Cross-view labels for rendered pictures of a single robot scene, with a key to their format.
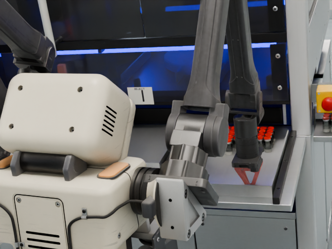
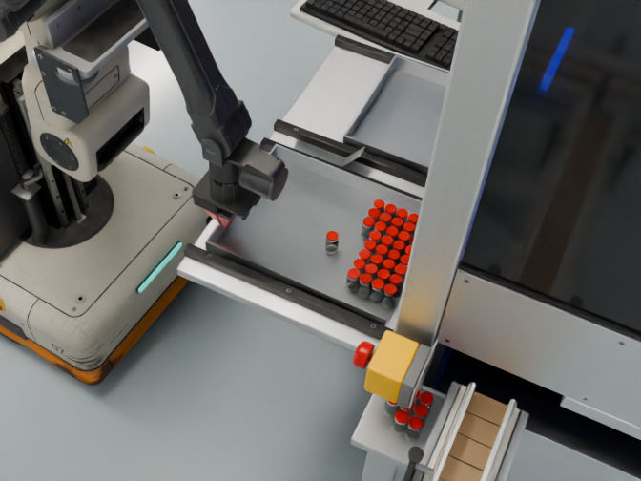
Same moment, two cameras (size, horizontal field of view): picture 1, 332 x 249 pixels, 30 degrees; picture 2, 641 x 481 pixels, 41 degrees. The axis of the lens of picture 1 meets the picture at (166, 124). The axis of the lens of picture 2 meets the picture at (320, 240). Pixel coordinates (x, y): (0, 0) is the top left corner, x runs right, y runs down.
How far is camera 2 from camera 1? 1.98 m
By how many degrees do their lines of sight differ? 73
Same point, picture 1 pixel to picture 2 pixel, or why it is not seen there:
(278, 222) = not seen: hidden behind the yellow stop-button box
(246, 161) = (204, 184)
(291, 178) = (250, 292)
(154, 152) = (414, 150)
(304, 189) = not seen: hidden behind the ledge
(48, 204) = not seen: outside the picture
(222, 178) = (291, 211)
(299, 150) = (336, 331)
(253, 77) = (189, 104)
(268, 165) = (303, 275)
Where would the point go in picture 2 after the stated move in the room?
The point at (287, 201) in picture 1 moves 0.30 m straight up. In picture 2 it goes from (188, 267) to (170, 150)
